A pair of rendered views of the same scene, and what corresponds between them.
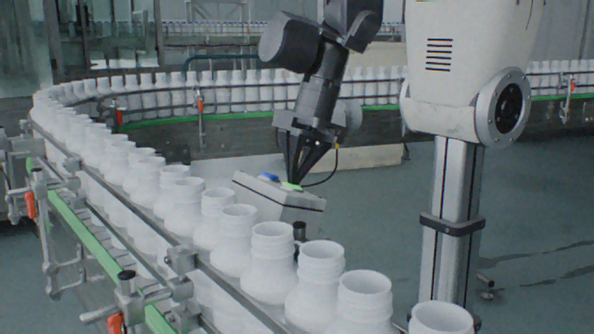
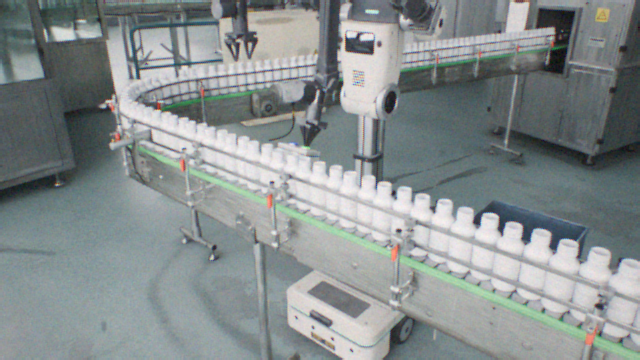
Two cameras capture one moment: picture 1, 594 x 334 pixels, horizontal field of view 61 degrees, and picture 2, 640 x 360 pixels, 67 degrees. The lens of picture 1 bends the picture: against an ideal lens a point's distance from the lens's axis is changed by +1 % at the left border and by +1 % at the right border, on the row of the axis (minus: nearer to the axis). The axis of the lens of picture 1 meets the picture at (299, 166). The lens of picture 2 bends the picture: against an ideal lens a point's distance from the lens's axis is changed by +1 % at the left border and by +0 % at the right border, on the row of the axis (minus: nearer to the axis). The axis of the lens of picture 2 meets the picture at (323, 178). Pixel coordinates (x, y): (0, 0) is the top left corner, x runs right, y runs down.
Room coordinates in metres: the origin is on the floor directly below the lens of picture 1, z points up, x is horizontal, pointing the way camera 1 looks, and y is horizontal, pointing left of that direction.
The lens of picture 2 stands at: (-0.90, 0.31, 1.72)
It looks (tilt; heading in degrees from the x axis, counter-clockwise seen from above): 24 degrees down; 347
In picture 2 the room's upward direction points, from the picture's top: straight up
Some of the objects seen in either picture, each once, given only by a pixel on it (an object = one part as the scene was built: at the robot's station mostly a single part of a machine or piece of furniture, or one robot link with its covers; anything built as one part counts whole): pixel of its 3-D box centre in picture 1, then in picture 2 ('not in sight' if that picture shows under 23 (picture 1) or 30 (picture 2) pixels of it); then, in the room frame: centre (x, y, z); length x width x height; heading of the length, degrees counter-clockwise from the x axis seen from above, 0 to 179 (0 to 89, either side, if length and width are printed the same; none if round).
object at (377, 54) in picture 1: (342, 104); (274, 65); (4.91, -0.42, 0.59); 1.10 x 0.62 x 1.18; 109
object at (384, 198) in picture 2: not in sight; (383, 211); (0.22, -0.12, 1.08); 0.06 x 0.06 x 0.17
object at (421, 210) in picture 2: not in sight; (420, 224); (0.12, -0.19, 1.08); 0.06 x 0.06 x 0.17
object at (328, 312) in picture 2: not in sight; (362, 283); (1.01, -0.33, 0.24); 0.68 x 0.53 x 0.41; 127
